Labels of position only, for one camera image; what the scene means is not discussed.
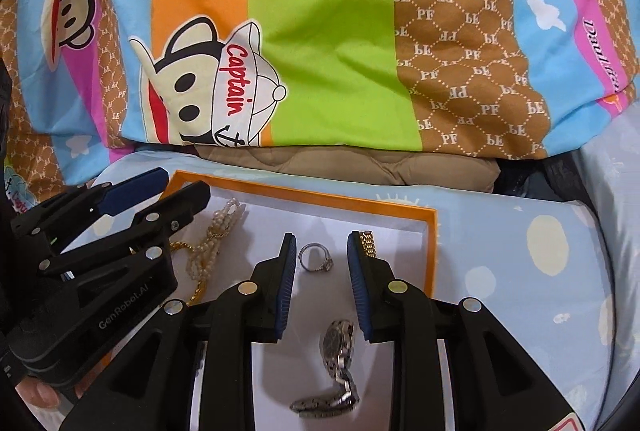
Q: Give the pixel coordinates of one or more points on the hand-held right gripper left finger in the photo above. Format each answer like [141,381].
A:
[286,281]

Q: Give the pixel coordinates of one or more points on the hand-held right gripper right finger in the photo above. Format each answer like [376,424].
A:
[357,291]

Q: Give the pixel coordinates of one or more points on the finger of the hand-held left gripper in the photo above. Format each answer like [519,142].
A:
[135,193]
[185,202]

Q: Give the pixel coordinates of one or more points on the gold wristwatch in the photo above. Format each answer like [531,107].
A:
[368,243]

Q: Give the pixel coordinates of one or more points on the silver wristwatch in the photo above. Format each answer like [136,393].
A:
[335,341]

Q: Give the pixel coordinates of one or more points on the orange cardboard box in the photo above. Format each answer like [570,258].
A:
[310,216]

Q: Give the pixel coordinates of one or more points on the person's left hand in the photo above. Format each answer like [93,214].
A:
[42,395]

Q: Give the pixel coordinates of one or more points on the tan quilted cloth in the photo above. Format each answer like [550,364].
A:
[350,168]

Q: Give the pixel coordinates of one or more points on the dark cloth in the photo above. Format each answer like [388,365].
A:
[540,183]

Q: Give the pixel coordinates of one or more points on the colourful striped cartoon blanket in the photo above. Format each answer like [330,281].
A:
[320,36]

